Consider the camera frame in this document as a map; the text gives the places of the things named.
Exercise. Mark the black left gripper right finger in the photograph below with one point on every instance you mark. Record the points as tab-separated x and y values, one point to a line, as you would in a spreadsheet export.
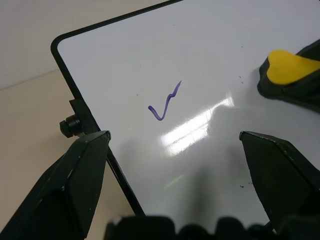
282	172

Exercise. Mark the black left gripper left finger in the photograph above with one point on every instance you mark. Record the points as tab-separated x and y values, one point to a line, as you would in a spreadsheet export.
62	185

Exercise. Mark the yellow and black eraser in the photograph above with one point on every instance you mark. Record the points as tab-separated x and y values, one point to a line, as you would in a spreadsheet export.
290	72

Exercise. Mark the black-framed whiteboard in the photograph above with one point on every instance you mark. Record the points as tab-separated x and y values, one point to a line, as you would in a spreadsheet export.
190	100

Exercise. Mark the black knurled stand knob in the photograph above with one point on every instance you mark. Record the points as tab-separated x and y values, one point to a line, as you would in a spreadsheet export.
70	125

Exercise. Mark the purple marker drawing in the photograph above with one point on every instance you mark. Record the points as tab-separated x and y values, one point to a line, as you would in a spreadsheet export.
163	105

